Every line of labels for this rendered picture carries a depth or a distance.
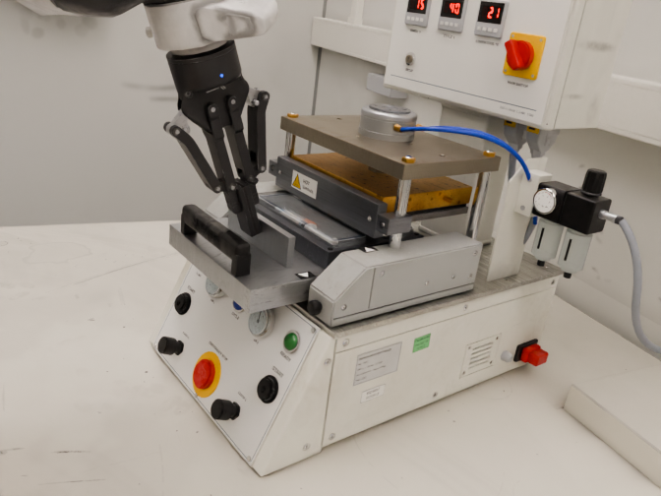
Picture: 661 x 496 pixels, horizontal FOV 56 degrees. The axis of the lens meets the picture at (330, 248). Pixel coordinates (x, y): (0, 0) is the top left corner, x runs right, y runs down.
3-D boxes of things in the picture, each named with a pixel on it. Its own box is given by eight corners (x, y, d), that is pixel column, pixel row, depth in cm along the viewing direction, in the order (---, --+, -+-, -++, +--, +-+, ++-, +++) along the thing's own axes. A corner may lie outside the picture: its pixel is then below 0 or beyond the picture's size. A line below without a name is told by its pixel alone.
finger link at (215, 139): (218, 101, 68) (207, 106, 67) (241, 192, 74) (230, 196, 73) (203, 94, 71) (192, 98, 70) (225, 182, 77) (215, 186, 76)
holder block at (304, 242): (333, 206, 100) (335, 191, 99) (421, 252, 86) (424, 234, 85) (245, 217, 90) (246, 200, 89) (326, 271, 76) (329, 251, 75)
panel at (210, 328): (152, 345, 95) (205, 237, 93) (252, 466, 73) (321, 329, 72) (141, 343, 93) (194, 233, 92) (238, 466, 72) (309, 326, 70)
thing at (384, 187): (374, 173, 103) (383, 116, 99) (475, 217, 87) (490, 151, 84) (288, 180, 93) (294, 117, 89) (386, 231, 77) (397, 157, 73)
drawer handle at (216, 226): (194, 230, 83) (195, 202, 81) (250, 275, 72) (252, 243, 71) (179, 232, 82) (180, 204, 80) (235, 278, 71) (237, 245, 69)
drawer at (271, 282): (335, 224, 103) (341, 179, 100) (430, 278, 87) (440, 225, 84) (168, 249, 86) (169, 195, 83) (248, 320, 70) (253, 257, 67)
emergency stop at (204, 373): (198, 380, 86) (210, 354, 85) (210, 396, 83) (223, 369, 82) (188, 378, 85) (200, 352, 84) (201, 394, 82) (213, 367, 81)
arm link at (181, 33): (130, 0, 64) (147, 52, 68) (177, 12, 55) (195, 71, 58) (233, -30, 70) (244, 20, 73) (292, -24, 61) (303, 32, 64)
